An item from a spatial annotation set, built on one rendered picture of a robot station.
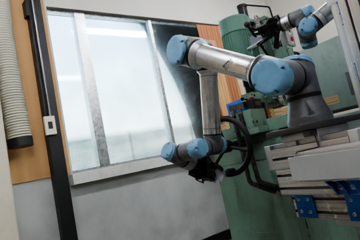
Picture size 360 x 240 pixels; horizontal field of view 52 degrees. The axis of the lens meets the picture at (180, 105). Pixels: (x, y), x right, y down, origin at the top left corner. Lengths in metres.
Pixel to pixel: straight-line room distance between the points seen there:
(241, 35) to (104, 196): 1.58
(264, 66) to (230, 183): 0.99
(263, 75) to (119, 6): 2.43
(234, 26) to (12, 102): 1.45
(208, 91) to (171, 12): 2.33
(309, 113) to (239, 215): 0.91
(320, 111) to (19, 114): 1.87
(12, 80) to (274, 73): 1.86
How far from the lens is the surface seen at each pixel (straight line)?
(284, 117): 1.83
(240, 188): 2.00
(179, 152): 1.48
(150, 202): 3.13
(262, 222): 1.98
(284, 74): 1.16
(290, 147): 1.33
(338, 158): 1.03
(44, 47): 2.90
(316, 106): 1.28
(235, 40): 2.08
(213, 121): 1.53
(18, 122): 2.56
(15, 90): 2.61
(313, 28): 1.68
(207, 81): 1.53
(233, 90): 3.84
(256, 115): 1.83
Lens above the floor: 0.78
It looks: 8 degrees up
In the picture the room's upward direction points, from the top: 12 degrees counter-clockwise
